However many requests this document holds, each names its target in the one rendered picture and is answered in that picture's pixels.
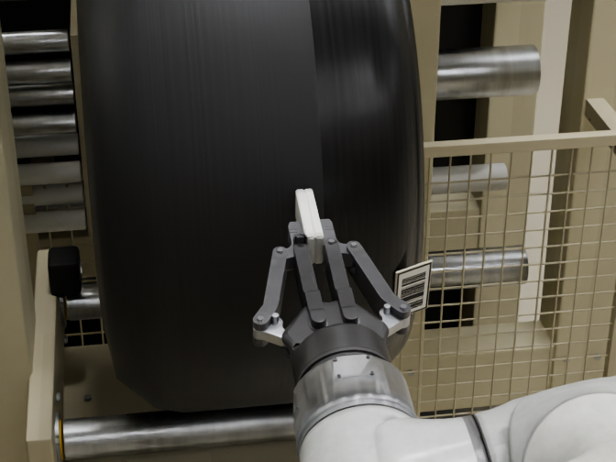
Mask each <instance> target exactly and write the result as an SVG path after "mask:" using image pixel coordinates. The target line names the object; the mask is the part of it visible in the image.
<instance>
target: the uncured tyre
mask: <svg viewBox="0 0 616 462"><path fill-rule="evenodd" d="M76 6H77V25H78V42H79V58H80V73H81V87H82V113H83V126H84V139H85V151H86V163H87V174H88V186H89V197H90V207H91V218H92V229H93V248H94V257H95V267H96V276H97V284H98V292H99V300H100V307H101V315H102V320H103V326H104V333H105V336H106V340H107V344H108V347H109V351H110V354H111V358H112V361H113V365H114V369H115V374H116V378H117V379H118V380H120V381H121V382H122V383H124V384H125V385H126V386H127V387H128V388H129V389H131V390H132V391H133V392H135V393H136V394H137V395H138V396H140V397H141V398H142V399H144V400H145V401H146V402H148V403H149V404H150V405H152V406H153V407H154V408H160V409H164V410H169V411H175V412H179V413H192V412H202V411H213V410H224V409H234V408H245V407H255V406H265V405H276V404H286V403H293V391H294V388H295V381H294V376H293V372H292V363H291V362H290V360H289V359H288V358H287V357H286V356H285V355H284V354H283V352H282V350H281V346H278V345H275V344H272V343H270V342H268V343H267V344H266V345H265V346H261V347H259V346H255V345H254V344H253V317H254V316H255V314H256V313H257V312H258V311H259V309H260V308H261V306H262V305H263V303H264V298H265V292H266V287H267V282H268V276H269V272H270V263H271V257H272V252H273V249H274V248H276V247H284V248H289V247H290V245H289V240H288V225H289V223H290V222H296V218H295V191H297V190H301V189H303V190H305V189H312V190H313V196H314V199H315V203H316V207H317V211H318V214H319V219H330V221H331V222H332V223H333V227H334V230H335V237H336V239H337V240H338V242H339V243H342V244H347V243H348V242H349V241H357V242H359V243H360V245H361V246H362V247H363V248H364V250H365V251H366V253H367V254H368V256H369V257H370V259H371V260H372V262H373V263H374V265H375V266H376V268H377V269H378V271H379V273H380V274H381V276H382V277H383V279H384V280H385V281H386V282H387V284H388V285H389V287H390V289H391V290H392V292H393V293H394V282H395V272H396V271H399V270H403V269H406V268H409V267H411V266H414V265H417V264H420V263H422V259H423V245H424V131H423V113H422V99H421V87H420V77H419V67H418V58H417V49H416V42H415V35H414V27H413V15H412V9H411V3H410V0H76Z"/></svg>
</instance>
